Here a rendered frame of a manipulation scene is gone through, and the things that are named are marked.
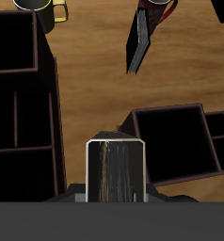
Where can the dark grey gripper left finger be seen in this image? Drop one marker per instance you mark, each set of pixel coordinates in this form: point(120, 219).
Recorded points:
point(73, 190)

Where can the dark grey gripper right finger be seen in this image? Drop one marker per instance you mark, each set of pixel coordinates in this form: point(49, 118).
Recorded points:
point(152, 192)

